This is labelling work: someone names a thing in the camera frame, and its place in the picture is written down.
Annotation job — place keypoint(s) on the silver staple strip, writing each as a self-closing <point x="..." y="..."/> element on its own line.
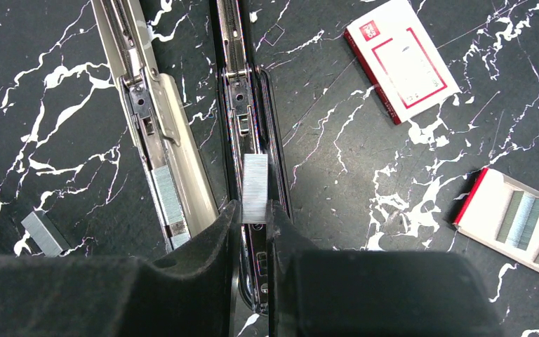
<point x="254" y="188"/>
<point x="519" y="221"/>
<point x="167" y="195"/>
<point x="45" y="234"/>
<point x="179" y="239"/>

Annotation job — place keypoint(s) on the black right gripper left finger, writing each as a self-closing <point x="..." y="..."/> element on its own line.
<point x="188" y="292"/>

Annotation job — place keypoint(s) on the cardboard staple box tray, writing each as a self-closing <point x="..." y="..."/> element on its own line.
<point x="502" y="214"/>

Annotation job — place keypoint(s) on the red white staple box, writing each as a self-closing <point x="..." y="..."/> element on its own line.
<point x="400" y="60"/>

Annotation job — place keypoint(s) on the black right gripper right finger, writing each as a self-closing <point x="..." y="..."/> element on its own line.
<point x="319" y="292"/>

